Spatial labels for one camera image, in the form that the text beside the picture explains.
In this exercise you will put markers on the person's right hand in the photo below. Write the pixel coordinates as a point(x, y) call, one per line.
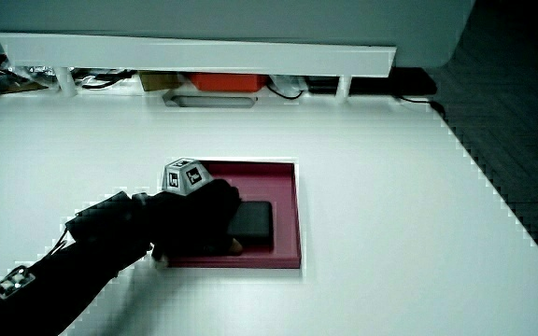
point(189, 219)

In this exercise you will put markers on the black battery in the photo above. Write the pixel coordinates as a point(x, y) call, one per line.
point(256, 224)

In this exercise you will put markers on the maroon square plate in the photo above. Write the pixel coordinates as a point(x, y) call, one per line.
point(284, 186)

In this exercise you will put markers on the person's right forearm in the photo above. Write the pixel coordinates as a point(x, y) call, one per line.
point(77, 261)

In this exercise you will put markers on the white forearm tracker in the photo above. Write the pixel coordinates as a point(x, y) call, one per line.
point(14, 282)

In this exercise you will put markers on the orange box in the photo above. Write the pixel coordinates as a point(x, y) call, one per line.
point(227, 82)

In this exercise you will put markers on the brown cardboard box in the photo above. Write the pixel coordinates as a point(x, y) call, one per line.
point(157, 80)

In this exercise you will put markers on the white desk shelf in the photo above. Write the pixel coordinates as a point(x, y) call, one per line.
point(203, 57)

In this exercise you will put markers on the grey back panel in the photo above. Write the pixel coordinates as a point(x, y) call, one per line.
point(250, 21)

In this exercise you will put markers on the silver foil bag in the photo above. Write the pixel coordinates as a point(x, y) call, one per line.
point(31, 74)

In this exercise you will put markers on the black box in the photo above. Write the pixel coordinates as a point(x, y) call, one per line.
point(376, 83)

